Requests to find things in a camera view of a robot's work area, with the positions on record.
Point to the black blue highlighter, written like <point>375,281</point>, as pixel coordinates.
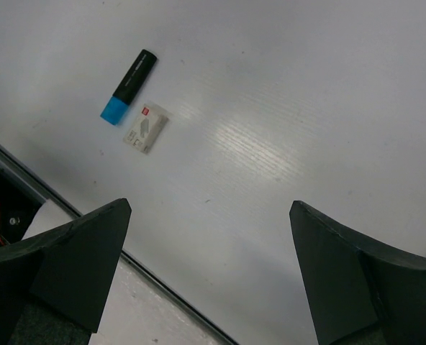
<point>129,87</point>

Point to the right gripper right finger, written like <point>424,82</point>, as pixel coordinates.
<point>359,289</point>

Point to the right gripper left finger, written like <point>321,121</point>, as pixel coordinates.
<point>24,318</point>

